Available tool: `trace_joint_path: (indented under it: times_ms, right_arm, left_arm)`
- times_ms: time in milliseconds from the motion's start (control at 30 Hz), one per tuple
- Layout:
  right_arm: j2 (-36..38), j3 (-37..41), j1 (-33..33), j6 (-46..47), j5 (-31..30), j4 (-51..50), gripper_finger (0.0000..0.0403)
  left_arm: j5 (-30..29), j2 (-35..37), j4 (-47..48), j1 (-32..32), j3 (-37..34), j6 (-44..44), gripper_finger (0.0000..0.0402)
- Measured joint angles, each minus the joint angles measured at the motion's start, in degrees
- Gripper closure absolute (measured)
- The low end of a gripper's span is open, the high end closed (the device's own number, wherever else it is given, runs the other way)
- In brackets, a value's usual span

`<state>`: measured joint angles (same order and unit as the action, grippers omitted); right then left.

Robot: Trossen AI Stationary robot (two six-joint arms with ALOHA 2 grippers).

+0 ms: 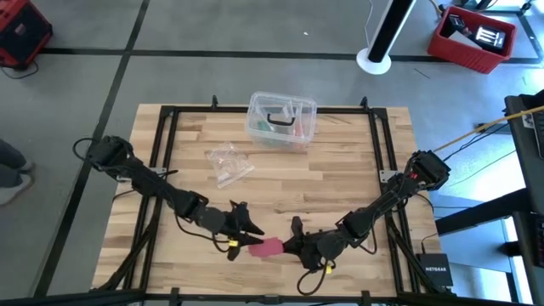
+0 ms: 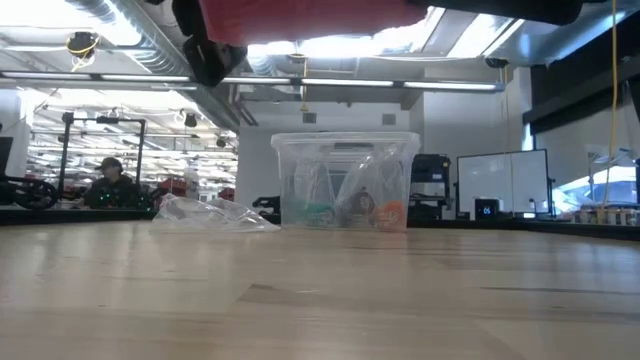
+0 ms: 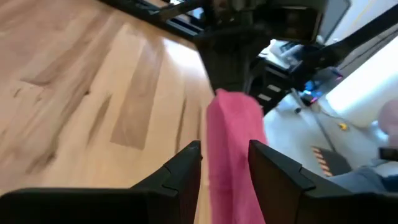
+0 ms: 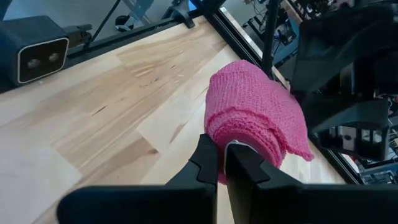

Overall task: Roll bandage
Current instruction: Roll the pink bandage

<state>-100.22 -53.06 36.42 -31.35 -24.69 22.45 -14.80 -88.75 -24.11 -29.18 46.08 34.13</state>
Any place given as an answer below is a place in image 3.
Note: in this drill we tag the black drawer cabinet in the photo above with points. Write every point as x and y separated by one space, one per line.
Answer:
273 90

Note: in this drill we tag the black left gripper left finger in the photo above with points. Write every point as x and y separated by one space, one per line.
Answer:
109 205

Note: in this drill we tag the person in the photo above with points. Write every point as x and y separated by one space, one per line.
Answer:
367 177

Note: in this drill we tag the pink elastic bandage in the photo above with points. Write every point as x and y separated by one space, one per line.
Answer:
233 140

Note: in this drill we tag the black computer coloured lights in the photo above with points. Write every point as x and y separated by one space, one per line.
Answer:
317 87

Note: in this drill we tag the black orange striped mat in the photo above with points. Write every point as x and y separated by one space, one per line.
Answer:
331 160

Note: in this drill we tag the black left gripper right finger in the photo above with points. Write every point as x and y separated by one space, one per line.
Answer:
311 208

